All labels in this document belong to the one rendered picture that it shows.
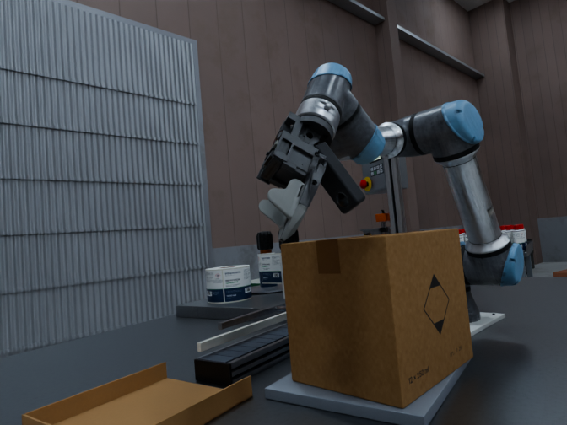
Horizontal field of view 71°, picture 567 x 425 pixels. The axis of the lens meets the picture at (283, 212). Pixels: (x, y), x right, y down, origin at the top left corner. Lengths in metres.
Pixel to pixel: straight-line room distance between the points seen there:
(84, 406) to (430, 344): 0.66
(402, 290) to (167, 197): 3.73
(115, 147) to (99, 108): 0.38
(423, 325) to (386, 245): 0.17
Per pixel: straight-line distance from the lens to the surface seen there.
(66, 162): 3.99
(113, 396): 0.96
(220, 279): 1.76
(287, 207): 0.56
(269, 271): 1.99
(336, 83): 0.73
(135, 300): 4.10
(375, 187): 1.64
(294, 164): 0.58
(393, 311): 0.67
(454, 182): 1.15
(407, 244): 0.72
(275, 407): 0.80
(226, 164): 4.81
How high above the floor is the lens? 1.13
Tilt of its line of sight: 4 degrees up
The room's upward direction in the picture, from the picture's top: 5 degrees counter-clockwise
